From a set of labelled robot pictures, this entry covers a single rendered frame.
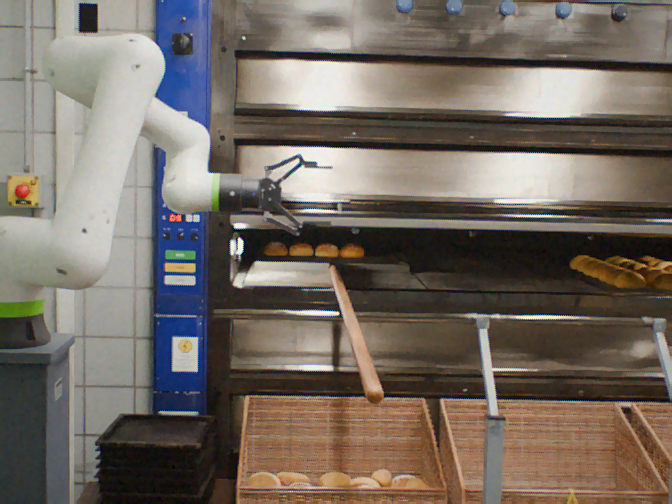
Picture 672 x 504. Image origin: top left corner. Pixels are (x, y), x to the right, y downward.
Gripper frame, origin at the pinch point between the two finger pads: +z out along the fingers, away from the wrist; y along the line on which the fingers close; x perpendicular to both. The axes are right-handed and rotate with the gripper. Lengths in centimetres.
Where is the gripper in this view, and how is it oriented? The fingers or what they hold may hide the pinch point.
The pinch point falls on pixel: (327, 195)
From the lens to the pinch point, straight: 235.8
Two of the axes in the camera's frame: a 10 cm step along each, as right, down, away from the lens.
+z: 10.0, 0.2, 0.4
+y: -0.3, 9.9, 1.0
